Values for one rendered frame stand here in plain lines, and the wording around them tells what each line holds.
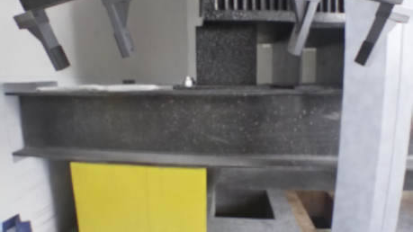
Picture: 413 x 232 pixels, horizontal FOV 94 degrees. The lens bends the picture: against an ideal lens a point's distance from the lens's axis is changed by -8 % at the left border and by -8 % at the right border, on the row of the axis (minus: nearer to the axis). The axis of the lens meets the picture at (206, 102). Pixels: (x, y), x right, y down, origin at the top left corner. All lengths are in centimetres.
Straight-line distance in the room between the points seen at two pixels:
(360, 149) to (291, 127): 22
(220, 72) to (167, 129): 28
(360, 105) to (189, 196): 57
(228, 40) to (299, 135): 40
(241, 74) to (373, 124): 39
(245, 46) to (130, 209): 68
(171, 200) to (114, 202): 21
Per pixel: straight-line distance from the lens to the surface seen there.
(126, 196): 83
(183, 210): 78
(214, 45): 71
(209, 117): 73
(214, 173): 107
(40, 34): 43
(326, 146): 81
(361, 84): 64
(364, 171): 69
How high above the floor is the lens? 69
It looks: 6 degrees down
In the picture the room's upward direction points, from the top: 1 degrees counter-clockwise
